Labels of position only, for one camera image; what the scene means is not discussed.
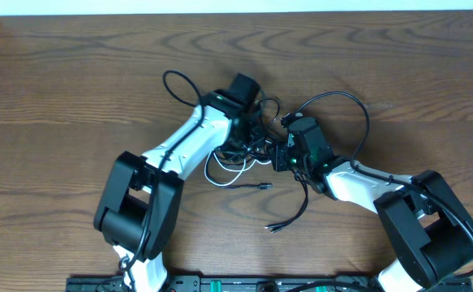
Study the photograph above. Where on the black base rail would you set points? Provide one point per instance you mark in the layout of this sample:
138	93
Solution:
191	283

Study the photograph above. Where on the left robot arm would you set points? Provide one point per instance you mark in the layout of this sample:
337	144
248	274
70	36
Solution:
139	206

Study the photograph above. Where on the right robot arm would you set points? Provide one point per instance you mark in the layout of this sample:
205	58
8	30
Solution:
429	229

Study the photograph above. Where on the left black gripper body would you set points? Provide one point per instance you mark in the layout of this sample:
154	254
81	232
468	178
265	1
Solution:
251	134

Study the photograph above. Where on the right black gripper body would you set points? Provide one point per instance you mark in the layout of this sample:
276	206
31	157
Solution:
287	159

